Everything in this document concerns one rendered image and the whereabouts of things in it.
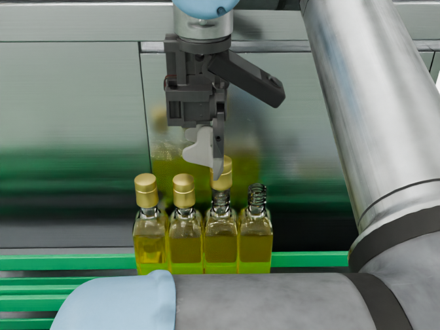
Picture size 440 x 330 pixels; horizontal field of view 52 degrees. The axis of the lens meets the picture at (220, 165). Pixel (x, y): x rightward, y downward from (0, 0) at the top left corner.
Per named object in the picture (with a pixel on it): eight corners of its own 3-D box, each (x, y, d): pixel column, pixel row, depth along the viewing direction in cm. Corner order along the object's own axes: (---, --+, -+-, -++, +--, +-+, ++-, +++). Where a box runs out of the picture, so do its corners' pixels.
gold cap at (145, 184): (160, 194, 74) (158, 172, 72) (157, 208, 71) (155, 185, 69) (138, 194, 74) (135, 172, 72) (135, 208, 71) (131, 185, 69)
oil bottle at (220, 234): (234, 288, 89) (237, 201, 77) (236, 311, 84) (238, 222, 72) (205, 288, 89) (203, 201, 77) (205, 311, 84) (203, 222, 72)
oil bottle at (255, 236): (264, 287, 89) (271, 200, 77) (267, 311, 84) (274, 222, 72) (236, 288, 89) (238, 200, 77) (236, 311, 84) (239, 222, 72)
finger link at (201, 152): (184, 179, 69) (181, 121, 65) (223, 179, 69) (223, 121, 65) (183, 188, 66) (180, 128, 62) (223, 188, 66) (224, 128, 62)
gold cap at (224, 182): (232, 177, 73) (232, 154, 71) (232, 190, 70) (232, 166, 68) (209, 177, 73) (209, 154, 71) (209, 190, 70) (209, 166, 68)
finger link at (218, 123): (211, 149, 67) (211, 91, 63) (223, 148, 67) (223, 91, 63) (211, 162, 63) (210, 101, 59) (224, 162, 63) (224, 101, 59)
